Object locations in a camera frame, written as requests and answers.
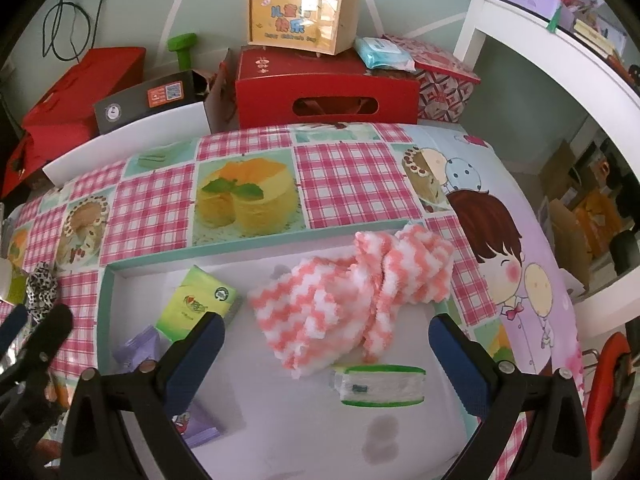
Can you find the blue wet wipes pack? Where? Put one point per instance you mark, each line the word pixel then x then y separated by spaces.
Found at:
pixel 382 52

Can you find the black cardboard box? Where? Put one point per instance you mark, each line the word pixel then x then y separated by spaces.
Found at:
pixel 130 102

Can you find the white foam board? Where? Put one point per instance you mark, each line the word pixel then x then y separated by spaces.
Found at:
pixel 125 140

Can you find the red cardboard box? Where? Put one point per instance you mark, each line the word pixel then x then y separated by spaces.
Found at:
pixel 75 90

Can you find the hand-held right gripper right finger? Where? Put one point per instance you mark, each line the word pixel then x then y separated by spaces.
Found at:
pixel 460 365

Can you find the red chair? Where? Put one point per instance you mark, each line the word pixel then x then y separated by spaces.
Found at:
pixel 600 400

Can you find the pink white chevron cloth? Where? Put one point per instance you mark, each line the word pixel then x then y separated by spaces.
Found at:
pixel 310 300

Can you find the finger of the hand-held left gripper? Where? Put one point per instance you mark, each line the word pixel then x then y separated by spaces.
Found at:
pixel 12 325
pixel 50 330

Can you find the green dumbbell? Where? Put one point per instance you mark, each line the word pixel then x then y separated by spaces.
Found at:
pixel 182 47

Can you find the green tissue pack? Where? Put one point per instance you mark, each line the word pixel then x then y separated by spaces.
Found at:
pixel 195 300
pixel 380 385

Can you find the leopard print scrunchie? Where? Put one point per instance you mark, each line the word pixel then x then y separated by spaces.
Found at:
pixel 42 285

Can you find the white side table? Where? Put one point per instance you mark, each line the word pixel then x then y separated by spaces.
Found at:
pixel 550 35

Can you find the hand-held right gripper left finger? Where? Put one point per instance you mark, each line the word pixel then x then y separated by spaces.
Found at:
pixel 200 355

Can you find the red patterned box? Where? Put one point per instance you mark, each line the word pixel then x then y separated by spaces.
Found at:
pixel 440 90

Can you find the red paper bag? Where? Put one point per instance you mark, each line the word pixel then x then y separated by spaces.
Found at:
pixel 20 160

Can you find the purple cartoon packet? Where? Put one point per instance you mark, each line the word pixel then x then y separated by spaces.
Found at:
pixel 137 347

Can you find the white tray teal rim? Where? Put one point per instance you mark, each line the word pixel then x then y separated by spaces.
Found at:
pixel 280 410

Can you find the white plastic bottle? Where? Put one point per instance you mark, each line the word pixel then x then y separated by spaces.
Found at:
pixel 4 280

